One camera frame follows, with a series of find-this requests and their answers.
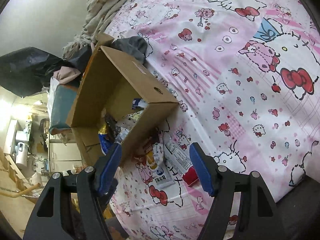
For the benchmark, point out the dark grey cloth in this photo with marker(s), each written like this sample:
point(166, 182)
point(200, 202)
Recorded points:
point(136, 46)

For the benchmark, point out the cardboard box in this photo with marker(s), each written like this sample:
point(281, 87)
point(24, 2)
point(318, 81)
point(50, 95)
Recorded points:
point(111, 81)

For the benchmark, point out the dark chocolate snack packet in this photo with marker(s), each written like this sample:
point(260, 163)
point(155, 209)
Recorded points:
point(111, 126)

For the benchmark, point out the black plastic bag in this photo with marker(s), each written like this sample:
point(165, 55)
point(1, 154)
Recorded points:
point(27, 71)

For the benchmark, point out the pink cloth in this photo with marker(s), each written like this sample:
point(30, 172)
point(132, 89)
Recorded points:
point(66, 74)

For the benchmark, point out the red white snack bar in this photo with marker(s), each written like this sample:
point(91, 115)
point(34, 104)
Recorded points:
point(179, 164)

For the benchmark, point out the milk drink sachet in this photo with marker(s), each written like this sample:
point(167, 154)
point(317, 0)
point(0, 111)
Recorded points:
point(155, 159)

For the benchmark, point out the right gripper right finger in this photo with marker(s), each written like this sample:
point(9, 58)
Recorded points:
point(205, 168)

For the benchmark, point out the teal storage box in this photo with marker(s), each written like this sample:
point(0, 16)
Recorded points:
point(60, 101)

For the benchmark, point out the yellow cartoon snack packet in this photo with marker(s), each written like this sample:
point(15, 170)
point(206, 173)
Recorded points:
point(133, 118)

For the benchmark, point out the pink cartoon print bedsheet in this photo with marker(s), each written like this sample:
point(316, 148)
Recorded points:
point(245, 74)

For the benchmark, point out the blue snack bag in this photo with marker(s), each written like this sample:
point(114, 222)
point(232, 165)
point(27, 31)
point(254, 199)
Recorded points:
point(105, 142)

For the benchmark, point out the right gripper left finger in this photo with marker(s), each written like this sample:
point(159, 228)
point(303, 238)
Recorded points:
point(105, 169)

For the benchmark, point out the beige floral blanket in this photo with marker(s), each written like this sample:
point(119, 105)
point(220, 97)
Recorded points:
point(99, 15)

